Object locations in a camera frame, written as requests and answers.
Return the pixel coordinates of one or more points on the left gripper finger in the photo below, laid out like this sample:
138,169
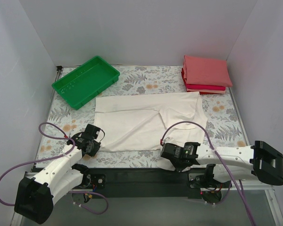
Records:
96,145
91,150

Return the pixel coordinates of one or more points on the salmon pink folded t-shirt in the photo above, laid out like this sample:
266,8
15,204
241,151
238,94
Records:
205,71

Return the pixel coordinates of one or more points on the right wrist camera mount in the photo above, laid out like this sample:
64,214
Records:
163,141

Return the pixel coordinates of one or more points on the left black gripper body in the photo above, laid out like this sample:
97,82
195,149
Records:
92,147

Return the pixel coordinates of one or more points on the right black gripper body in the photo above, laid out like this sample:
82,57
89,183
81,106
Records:
169,154

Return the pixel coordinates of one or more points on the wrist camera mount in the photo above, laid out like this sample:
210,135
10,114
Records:
68,140
163,141

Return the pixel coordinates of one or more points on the green plastic tray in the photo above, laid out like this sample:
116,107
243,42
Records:
86,81

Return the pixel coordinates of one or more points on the white t-shirt red print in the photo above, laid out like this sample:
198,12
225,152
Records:
137,123

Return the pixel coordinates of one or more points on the magenta folded t-shirt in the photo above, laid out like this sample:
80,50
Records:
205,87

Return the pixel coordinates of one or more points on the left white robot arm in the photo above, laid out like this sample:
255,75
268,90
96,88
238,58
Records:
37,196

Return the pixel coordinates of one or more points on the aluminium frame rail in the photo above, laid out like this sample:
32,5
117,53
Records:
175,211

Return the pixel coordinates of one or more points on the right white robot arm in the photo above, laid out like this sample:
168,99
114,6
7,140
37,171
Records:
259,161

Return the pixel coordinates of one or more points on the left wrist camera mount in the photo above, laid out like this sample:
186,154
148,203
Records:
68,140

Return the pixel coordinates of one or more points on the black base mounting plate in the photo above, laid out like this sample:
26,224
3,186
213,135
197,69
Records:
149,182

